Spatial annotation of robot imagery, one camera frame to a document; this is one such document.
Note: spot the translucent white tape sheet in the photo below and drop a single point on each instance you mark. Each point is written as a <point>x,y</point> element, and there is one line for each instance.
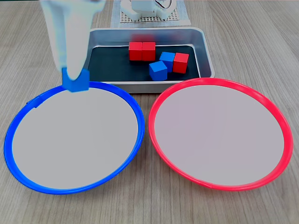
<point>115,14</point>

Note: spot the blue wooden cube block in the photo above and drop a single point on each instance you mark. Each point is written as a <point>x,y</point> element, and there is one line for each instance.
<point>78,85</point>
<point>158,71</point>
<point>167,58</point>

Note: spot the blue rimmed round dish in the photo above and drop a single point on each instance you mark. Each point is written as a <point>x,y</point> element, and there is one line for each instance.
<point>70,140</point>

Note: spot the red wooden cube block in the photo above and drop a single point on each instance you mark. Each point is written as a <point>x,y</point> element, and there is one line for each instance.
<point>135,51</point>
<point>148,51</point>
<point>181,63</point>

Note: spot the silver metal tray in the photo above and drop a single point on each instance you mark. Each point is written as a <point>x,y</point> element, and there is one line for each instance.
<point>144,87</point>

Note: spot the black tray liner mat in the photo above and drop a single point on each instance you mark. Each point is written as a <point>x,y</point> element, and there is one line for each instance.
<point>112,67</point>

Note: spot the red rimmed round dish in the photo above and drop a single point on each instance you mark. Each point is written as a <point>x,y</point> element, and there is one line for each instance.
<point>222,140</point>

